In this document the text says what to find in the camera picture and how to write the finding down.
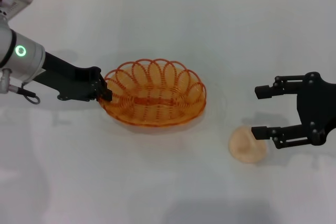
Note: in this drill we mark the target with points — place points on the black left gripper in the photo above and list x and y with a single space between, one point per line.
71 82

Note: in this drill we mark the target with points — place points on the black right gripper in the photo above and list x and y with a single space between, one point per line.
317 103

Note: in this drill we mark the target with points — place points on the beige bread bun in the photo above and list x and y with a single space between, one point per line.
244 148

